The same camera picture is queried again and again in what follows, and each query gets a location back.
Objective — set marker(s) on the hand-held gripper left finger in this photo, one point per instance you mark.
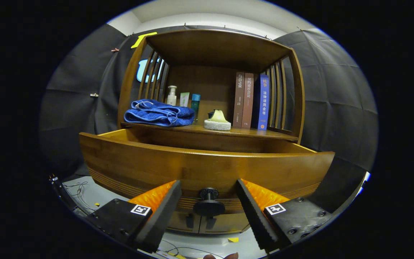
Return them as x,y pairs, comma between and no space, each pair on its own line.
164,214

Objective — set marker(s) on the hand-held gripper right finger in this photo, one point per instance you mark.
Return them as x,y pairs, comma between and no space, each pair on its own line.
253,214

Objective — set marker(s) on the black round drawer knob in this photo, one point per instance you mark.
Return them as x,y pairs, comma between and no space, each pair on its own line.
208,207

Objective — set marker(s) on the wooden drawer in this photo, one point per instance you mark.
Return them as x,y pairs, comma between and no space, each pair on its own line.
192,169

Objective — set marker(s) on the yellow-green cleaning sponge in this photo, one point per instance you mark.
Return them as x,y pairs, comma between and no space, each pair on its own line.
217,124

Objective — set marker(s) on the wooden countertop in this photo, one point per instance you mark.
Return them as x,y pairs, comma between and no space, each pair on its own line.
243,132

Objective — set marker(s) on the wooden cabinet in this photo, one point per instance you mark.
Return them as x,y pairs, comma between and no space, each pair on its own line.
214,50

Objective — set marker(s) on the yellow floor tape piece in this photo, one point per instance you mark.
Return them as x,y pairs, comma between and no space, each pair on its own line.
233,239

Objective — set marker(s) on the folded blue towel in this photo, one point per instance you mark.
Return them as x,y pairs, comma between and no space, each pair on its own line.
156,115

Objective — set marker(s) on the dark blue lidded teacup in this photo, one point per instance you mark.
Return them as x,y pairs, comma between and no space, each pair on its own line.
210,114

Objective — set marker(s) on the blue book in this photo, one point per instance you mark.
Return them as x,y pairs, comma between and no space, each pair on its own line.
263,102

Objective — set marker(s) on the reddish brown book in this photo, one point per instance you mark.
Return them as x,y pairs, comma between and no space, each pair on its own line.
248,100

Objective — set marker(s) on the teal bottle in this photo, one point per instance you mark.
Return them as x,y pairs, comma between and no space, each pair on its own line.
195,104

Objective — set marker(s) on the dark brown book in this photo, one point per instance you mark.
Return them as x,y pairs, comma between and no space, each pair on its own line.
239,100

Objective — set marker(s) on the white pump bottle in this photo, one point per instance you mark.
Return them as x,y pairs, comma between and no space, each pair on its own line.
171,99

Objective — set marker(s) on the light green tube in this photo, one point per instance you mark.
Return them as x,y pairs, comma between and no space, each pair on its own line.
184,99

